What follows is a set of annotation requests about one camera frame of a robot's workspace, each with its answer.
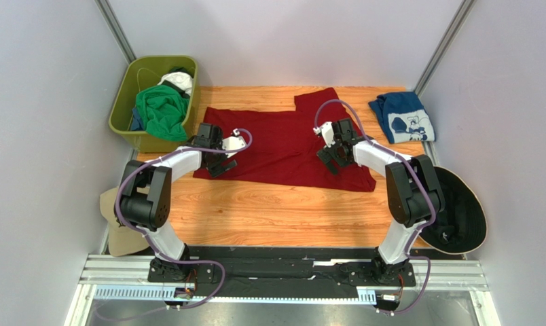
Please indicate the right aluminium corner post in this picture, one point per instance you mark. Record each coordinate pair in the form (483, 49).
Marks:
(444, 44)

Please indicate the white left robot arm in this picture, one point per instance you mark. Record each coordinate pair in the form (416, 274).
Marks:
(143, 200)

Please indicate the green t-shirt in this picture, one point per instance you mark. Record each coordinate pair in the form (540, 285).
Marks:
(163, 111)

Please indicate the beige bucket hat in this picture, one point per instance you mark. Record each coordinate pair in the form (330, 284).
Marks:
(122, 240)

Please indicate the black wide-brim hat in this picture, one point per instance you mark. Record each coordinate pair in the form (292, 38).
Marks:
(462, 226)

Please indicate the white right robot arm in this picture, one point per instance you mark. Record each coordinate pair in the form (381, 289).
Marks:
(413, 191)

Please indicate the folded blue printed t-shirt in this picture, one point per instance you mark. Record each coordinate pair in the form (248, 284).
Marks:
(402, 117)

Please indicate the dark red t-shirt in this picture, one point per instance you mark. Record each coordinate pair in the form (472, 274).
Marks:
(284, 145)

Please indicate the dark blue garment in basket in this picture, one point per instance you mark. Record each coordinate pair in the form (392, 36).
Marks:
(137, 121)

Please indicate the aluminium frame rail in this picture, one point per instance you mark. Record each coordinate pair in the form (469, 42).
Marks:
(450, 290)

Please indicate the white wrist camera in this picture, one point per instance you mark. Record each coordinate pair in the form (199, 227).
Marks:
(234, 144)
(326, 132)

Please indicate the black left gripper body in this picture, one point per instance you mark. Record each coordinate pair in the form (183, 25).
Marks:
(219, 157)

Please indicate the aluminium corner post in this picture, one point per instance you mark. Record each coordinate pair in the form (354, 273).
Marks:
(117, 31)
(444, 44)

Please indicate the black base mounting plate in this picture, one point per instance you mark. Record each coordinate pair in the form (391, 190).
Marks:
(281, 272)

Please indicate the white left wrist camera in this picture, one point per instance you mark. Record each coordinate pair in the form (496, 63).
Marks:
(234, 144)

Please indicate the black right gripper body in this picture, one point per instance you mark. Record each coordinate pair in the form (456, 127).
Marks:
(329, 153)

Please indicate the left aluminium corner post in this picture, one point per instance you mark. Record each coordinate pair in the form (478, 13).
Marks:
(117, 31)

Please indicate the green plastic laundry basket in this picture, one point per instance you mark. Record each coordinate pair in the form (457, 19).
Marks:
(143, 73)

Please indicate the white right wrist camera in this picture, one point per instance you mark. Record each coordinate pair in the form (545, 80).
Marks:
(326, 132)

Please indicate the white garment in basket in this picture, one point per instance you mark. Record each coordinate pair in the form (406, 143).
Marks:
(183, 82)

